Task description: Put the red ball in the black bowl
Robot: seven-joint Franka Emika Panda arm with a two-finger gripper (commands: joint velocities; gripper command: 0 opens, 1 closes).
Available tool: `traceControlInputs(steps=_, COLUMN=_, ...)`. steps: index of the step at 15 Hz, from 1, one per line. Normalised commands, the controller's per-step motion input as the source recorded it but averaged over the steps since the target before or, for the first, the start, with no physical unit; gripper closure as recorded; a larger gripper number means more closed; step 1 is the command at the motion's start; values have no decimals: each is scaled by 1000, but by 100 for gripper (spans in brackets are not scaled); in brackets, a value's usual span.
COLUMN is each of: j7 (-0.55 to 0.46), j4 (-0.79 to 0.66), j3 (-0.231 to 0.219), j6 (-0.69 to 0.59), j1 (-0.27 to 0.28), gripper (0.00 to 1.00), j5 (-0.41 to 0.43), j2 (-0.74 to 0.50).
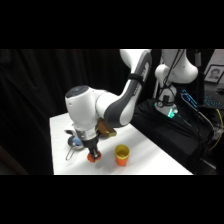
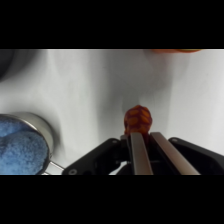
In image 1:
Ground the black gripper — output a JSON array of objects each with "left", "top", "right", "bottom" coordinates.
[{"left": 81, "top": 138, "right": 102, "bottom": 161}]

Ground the red patterned ball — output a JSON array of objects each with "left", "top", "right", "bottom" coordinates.
[{"left": 87, "top": 151, "right": 103, "bottom": 164}]

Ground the blue cloth ball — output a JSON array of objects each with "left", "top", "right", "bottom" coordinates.
[{"left": 71, "top": 136, "right": 84, "bottom": 148}]

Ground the yellow plastic cup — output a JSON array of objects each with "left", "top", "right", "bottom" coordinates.
[{"left": 114, "top": 144, "right": 131, "bottom": 160}]

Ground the orange plastic cup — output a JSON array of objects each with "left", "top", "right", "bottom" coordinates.
[{"left": 115, "top": 153, "right": 130, "bottom": 168}]

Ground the black draped robot stand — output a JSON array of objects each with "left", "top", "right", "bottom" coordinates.
[{"left": 129, "top": 98, "right": 218, "bottom": 176}]

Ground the black curtain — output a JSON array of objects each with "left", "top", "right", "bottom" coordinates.
[{"left": 0, "top": 49, "right": 161, "bottom": 176}]

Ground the small green light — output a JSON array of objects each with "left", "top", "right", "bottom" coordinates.
[{"left": 167, "top": 108, "right": 177, "bottom": 119}]

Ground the blue lit keyboard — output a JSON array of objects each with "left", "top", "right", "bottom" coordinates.
[{"left": 180, "top": 88, "right": 221, "bottom": 110}]

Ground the framed portrait picture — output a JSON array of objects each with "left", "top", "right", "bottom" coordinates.
[{"left": 203, "top": 64, "right": 224, "bottom": 84}]

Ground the metal strainer with handle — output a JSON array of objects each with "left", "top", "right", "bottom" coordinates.
[{"left": 65, "top": 134, "right": 85, "bottom": 162}]

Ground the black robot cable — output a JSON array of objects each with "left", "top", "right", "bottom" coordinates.
[{"left": 156, "top": 49, "right": 186, "bottom": 108}]

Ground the yellow cable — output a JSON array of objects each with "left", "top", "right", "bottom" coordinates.
[{"left": 208, "top": 108, "right": 224, "bottom": 152}]

